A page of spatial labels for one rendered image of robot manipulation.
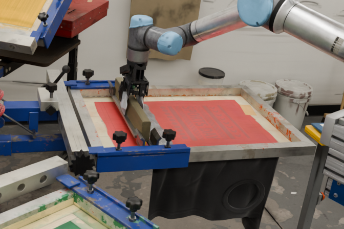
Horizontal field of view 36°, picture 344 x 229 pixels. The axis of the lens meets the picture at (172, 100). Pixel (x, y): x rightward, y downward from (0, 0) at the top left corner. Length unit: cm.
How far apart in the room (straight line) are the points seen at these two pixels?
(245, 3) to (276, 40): 299
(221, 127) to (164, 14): 205
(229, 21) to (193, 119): 50
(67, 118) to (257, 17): 70
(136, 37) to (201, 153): 44
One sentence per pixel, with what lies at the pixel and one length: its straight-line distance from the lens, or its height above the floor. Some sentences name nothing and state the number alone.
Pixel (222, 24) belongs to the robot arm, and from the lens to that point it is 171.
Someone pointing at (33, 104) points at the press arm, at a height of 104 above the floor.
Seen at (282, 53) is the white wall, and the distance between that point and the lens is 453.
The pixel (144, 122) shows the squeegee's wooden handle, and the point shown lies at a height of 106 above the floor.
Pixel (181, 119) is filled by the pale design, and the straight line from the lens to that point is 203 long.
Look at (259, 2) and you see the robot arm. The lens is 145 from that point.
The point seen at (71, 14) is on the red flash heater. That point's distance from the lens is 280.
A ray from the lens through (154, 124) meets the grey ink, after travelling 194.
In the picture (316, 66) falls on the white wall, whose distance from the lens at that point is 475.
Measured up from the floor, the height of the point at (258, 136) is 96.
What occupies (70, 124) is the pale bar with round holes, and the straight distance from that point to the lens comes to 171.
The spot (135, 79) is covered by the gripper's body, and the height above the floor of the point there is 116.
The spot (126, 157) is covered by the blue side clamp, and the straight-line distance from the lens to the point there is 165.
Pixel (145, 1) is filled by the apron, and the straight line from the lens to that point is 387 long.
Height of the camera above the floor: 178
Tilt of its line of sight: 22 degrees down
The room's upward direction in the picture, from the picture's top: 7 degrees clockwise
